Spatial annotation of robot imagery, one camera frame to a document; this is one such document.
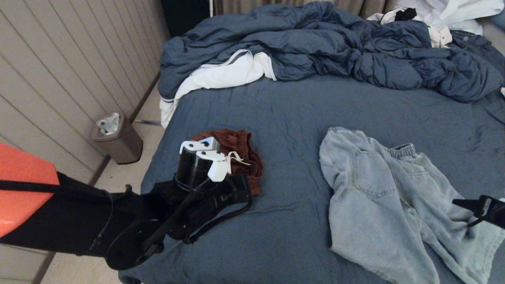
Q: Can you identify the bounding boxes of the rust brown drawstring shorts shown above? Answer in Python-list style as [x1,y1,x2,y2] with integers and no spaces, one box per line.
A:
[192,128,264,196]

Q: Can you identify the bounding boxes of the light blue denim shorts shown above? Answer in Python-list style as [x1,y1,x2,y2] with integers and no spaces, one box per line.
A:
[319,126,505,284]

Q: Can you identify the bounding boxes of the brown trash bin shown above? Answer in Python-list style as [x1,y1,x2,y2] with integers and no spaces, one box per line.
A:
[90,112,143,164]

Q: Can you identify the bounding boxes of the bed with blue sheet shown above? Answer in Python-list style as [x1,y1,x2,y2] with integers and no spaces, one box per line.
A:
[118,73,505,284]

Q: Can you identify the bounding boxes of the dark blue denim garment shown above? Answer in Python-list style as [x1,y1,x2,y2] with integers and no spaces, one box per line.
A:
[450,30,505,62]

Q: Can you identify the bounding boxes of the blue pillow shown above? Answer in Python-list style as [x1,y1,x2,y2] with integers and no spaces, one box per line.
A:
[487,8,505,30]

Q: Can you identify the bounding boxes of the dark cabinet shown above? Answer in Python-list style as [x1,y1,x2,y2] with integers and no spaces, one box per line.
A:
[161,0,210,38]

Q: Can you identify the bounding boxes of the white crumpled clothing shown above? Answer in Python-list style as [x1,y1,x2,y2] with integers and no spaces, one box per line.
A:
[395,0,505,35]

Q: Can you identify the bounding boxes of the dark blue crumpled duvet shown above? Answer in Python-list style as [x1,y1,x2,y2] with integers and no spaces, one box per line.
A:
[158,1,505,103]

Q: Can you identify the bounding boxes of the small black garment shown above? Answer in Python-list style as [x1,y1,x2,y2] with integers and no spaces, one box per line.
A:
[395,7,417,21]

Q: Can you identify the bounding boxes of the beige curtain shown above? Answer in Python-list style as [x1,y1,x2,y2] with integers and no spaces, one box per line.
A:
[213,0,399,19]

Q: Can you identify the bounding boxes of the black and white left wrist camera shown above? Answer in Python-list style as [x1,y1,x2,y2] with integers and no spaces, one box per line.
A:
[175,137,232,190]

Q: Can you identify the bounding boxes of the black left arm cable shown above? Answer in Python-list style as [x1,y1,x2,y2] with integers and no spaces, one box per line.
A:
[0,179,115,206]

